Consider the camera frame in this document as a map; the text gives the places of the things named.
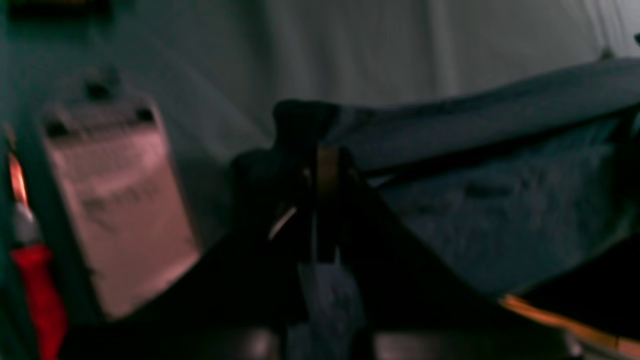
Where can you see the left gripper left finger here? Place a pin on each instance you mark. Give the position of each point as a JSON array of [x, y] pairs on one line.
[[238, 300]]

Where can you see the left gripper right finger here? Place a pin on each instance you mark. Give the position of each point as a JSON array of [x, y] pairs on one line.
[[401, 301]]

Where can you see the dark blue T-shirt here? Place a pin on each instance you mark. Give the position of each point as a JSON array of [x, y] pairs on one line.
[[510, 188]]

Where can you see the light blue table cloth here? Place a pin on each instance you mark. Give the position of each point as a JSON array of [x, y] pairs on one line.
[[217, 67]]

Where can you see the red handled screwdriver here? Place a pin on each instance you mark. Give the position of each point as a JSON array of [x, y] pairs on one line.
[[33, 260]]

